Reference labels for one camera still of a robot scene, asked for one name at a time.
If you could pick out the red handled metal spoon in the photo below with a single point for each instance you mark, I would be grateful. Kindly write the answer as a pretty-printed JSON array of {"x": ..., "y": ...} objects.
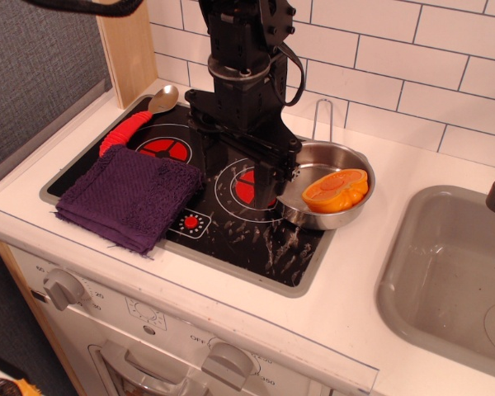
[{"x": 163, "y": 101}]

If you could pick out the orange object bottom left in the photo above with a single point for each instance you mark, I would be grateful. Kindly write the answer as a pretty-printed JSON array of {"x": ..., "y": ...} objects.
[{"x": 18, "y": 387}]

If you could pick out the grey left timer knob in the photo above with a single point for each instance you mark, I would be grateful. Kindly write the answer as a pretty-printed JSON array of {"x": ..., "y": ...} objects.
[{"x": 63, "y": 288}]

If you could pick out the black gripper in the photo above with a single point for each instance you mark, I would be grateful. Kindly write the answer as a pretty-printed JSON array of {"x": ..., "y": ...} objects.
[{"x": 247, "y": 116}]

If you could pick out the black toy stovetop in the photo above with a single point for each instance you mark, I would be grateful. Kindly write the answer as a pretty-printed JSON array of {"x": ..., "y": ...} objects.
[{"x": 221, "y": 228}]

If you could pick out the grey toy sink basin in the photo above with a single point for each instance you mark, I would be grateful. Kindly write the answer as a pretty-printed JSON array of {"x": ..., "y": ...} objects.
[{"x": 437, "y": 290}]

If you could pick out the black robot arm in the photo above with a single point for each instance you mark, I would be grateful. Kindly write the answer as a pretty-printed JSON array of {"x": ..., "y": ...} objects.
[{"x": 249, "y": 65}]

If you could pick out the grey oven temperature knob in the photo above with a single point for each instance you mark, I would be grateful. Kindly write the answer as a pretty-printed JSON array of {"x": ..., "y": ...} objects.
[{"x": 228, "y": 364}]

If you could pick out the stainless steel pan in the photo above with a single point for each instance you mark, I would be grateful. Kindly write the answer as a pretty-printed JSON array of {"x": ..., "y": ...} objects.
[{"x": 315, "y": 160}]

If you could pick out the grey oven door handle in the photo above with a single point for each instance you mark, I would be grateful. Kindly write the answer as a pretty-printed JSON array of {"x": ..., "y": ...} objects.
[{"x": 130, "y": 377}]

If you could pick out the orange toy pepper half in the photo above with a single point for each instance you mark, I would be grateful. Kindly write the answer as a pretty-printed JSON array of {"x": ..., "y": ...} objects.
[{"x": 336, "y": 192}]

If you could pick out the wooden side post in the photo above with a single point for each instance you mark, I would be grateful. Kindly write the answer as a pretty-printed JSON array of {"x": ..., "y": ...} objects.
[{"x": 128, "y": 47}]

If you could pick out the purple towel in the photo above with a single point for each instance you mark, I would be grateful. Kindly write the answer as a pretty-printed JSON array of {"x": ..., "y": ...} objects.
[{"x": 129, "y": 198}]

